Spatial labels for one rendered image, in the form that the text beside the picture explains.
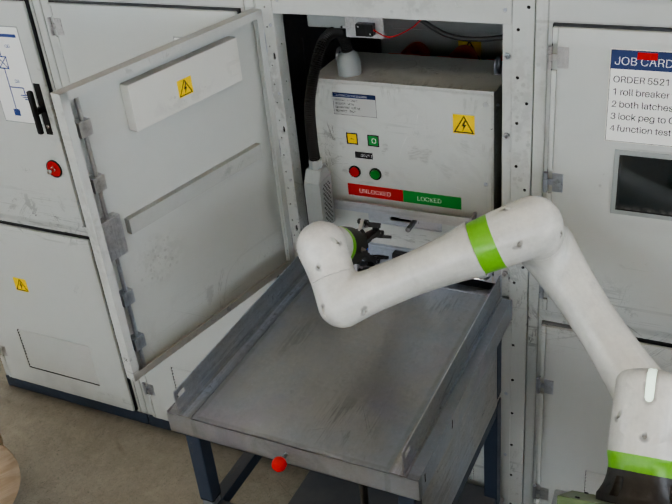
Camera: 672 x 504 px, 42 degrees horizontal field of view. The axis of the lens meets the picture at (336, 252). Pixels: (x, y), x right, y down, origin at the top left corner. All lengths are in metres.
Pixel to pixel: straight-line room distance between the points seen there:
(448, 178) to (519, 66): 0.38
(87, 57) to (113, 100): 0.64
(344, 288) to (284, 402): 0.35
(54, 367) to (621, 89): 2.35
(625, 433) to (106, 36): 1.68
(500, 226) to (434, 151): 0.52
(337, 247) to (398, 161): 0.50
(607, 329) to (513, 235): 0.29
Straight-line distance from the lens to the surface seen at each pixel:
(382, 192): 2.36
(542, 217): 1.77
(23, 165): 3.02
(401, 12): 2.11
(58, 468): 3.37
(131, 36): 2.51
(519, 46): 2.04
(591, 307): 1.90
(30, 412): 3.66
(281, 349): 2.22
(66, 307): 3.26
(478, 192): 2.26
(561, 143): 2.08
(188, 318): 2.33
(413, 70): 2.32
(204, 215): 2.27
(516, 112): 2.10
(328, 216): 2.37
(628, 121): 2.02
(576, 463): 2.61
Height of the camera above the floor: 2.17
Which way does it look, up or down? 31 degrees down
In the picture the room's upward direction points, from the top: 6 degrees counter-clockwise
